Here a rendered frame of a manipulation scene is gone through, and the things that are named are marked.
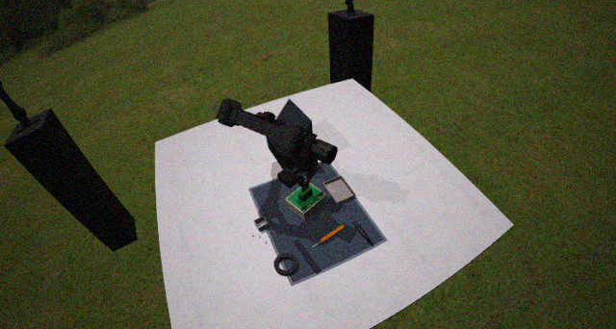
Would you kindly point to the dark blue work mat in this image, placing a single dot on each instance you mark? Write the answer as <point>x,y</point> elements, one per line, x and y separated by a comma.
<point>285,227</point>

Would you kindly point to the green power plug with dark wires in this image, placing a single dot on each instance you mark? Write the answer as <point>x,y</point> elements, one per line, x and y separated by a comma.
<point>305,189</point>

